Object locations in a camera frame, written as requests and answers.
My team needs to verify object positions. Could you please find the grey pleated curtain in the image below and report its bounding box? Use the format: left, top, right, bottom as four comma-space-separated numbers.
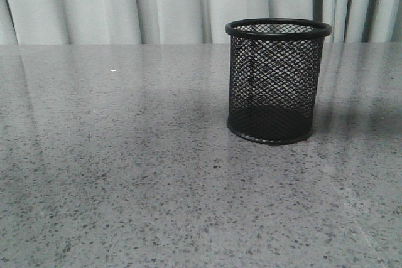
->
1, 0, 401, 45

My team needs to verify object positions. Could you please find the black mesh pen cup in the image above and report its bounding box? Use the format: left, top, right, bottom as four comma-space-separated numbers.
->
225, 18, 332, 146

